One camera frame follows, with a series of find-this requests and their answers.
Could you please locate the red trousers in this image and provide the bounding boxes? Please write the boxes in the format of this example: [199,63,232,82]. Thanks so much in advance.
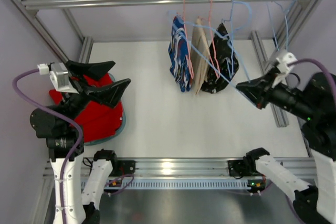
[49,73,125,145]

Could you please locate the light blue hanger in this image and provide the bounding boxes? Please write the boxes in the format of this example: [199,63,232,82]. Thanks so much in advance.
[266,0,298,51]
[167,1,257,104]
[222,0,235,79]

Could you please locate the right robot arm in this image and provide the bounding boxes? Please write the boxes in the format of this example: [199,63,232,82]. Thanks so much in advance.
[236,72,335,223]

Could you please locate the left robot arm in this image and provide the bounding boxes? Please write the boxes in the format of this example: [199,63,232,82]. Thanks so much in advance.
[30,60,131,223]

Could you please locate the black white patterned trousers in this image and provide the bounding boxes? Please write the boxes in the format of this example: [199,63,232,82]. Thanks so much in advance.
[201,23,239,94]

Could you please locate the pink hanger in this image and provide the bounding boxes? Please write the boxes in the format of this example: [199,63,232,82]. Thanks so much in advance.
[201,0,221,80]
[181,0,194,79]

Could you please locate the beige trousers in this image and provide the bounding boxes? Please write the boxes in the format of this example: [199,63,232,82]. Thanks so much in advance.
[191,27,210,95]

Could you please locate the blue patterned trousers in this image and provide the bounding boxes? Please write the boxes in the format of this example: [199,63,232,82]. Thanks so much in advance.
[168,15,192,92]

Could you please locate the teal plastic basket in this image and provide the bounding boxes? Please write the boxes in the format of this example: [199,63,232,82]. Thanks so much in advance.
[83,73,128,146]

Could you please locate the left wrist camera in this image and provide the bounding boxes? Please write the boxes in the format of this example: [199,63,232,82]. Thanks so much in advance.
[37,63,78,93]

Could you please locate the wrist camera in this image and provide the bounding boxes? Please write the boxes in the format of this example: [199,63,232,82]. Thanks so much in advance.
[37,63,78,93]
[265,49,297,88]

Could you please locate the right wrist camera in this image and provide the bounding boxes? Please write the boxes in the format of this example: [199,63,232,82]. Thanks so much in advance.
[265,49,297,88]

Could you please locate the right aluminium frame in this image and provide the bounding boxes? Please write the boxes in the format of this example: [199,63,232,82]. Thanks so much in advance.
[250,0,322,127]

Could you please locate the aluminium frame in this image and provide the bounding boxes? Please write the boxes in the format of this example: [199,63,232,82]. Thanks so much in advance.
[9,0,93,63]
[250,0,322,127]

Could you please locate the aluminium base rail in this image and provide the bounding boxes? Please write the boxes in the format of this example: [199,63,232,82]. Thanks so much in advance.
[45,156,317,193]

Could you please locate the left aluminium frame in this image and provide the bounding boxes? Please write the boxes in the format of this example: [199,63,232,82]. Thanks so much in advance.
[9,0,93,63]

